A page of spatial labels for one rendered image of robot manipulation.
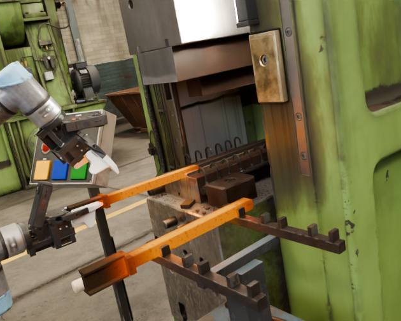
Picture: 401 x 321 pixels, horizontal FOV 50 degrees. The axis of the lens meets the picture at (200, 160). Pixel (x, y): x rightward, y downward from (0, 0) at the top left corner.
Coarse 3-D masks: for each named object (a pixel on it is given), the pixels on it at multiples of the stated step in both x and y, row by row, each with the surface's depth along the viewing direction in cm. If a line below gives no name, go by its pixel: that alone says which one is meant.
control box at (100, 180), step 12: (108, 120) 161; (84, 132) 160; (96, 132) 157; (108, 132) 160; (36, 144) 172; (96, 144) 156; (108, 144) 160; (36, 156) 171; (48, 156) 167; (60, 156) 164; (108, 156) 160; (108, 168) 160; (36, 180) 168; (48, 180) 164; (60, 180) 161; (72, 180) 158; (84, 180) 155; (96, 180) 154
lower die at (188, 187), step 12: (252, 144) 154; (216, 156) 146; (240, 156) 139; (252, 156) 137; (264, 156) 139; (180, 168) 143; (204, 168) 131; (228, 168) 130; (180, 180) 132; (192, 180) 126; (204, 180) 126; (168, 192) 141; (180, 192) 134; (192, 192) 128
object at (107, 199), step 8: (184, 168) 131; (192, 168) 130; (160, 176) 126; (168, 176) 126; (176, 176) 127; (184, 176) 129; (136, 184) 122; (144, 184) 121; (152, 184) 123; (160, 184) 124; (112, 192) 118; (120, 192) 117; (128, 192) 119; (136, 192) 120; (88, 200) 114; (96, 200) 113; (104, 200) 114; (112, 200) 116; (120, 200) 117; (72, 208) 110
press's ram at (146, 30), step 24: (120, 0) 130; (144, 0) 119; (168, 0) 110; (192, 0) 112; (216, 0) 116; (144, 24) 123; (168, 24) 113; (192, 24) 112; (216, 24) 117; (144, 48) 126
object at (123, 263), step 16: (224, 208) 97; (192, 224) 91; (208, 224) 92; (160, 240) 86; (176, 240) 87; (112, 256) 80; (128, 256) 80; (144, 256) 82; (80, 272) 76; (96, 272) 77; (112, 272) 79; (128, 272) 81; (96, 288) 77
